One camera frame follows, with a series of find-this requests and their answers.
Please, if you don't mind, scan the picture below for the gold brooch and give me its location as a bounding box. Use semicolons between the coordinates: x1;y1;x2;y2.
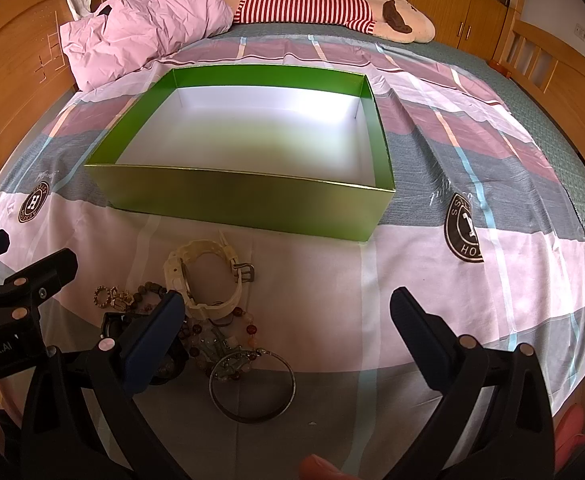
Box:
108;287;135;312

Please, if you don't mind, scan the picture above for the red orange bead bracelet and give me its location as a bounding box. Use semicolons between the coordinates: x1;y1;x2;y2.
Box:
182;306;260;366

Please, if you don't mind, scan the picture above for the silver metal bangle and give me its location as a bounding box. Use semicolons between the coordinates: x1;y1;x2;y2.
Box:
208;348;297;425

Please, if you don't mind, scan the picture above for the cream white watch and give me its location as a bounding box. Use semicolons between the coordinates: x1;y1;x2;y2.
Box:
163;232;256;321

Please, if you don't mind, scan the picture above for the black smart watch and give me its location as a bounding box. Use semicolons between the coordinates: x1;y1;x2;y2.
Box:
102;312;188;393

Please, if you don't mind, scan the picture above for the operator fingertip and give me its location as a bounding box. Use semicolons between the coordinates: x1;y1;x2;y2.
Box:
298;454;359;480

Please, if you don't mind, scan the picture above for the wooden headboard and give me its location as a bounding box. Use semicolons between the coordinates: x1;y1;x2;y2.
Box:
0;0;74;171

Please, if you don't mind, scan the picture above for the plaid pink grey bedsheet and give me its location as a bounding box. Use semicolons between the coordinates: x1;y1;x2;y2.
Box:
0;26;585;479

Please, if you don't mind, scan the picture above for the pink wrinkled pillow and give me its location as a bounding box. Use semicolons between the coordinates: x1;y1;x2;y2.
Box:
59;0;233;92

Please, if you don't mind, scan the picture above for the green cardboard box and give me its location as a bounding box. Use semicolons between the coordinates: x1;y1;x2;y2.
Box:
85;64;396;242

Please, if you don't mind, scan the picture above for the wooden footboard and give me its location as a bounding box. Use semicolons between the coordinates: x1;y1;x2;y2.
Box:
493;9;585;161

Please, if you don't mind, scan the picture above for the striped shirt plush doll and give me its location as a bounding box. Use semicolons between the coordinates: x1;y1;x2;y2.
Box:
224;0;436;44

